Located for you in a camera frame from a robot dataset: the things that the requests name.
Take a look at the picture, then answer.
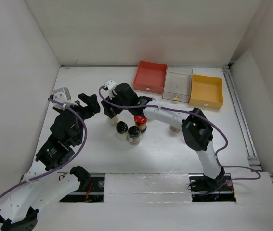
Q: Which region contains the yellow plastic bin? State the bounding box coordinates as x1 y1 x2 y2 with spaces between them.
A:
188 74 224 110

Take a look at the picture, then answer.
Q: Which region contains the black-cap white spice bottle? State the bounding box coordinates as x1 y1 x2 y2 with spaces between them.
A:
116 121 128 141

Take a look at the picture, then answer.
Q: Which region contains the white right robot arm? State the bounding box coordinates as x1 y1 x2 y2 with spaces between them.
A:
99 80 225 193

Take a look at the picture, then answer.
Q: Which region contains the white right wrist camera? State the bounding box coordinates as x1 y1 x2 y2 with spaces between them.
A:
103 79 117 99

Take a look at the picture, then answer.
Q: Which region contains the silver-cap white spice shaker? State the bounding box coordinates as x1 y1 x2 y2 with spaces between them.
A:
107 115 119 126

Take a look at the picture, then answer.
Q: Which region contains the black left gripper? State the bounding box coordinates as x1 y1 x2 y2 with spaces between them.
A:
56 93 100 144

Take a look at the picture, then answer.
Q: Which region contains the clear plastic bin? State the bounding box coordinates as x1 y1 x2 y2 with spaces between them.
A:
162 68 193 103

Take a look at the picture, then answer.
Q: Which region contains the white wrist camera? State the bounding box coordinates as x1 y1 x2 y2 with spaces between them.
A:
103 79 117 99
50 87 77 111

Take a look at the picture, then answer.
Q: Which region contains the red-lid dark sauce jar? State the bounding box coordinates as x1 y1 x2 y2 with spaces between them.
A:
134 115 147 133

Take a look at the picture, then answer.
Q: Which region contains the black-cap brown spice bottle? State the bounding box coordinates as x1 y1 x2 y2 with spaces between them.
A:
128 126 141 145

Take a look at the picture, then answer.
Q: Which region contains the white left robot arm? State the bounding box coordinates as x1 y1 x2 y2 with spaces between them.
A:
0 91 100 231

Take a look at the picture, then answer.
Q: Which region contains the white-lid small brown jar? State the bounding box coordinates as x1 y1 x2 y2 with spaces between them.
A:
170 125 181 132

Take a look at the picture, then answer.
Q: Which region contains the red plastic bin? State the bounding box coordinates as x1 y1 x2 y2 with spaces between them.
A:
133 61 168 94

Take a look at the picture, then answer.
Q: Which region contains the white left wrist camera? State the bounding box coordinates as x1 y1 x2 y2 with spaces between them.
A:
50 87 77 111

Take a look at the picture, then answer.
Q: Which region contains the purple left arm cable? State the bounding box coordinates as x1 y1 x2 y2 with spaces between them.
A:
0 97 89 215

